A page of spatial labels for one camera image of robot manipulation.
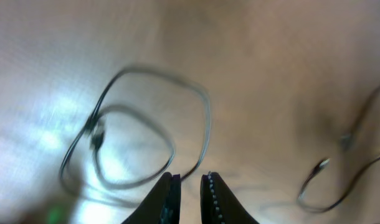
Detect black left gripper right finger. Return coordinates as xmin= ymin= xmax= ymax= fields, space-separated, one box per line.
xmin=200 ymin=172 xmax=259 ymax=224

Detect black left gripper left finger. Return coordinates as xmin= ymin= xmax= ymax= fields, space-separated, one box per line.
xmin=122 ymin=172 xmax=181 ymax=224

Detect black USB cable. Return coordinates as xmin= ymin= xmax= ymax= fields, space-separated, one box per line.
xmin=59 ymin=65 xmax=212 ymax=208
xmin=297 ymin=80 xmax=380 ymax=214

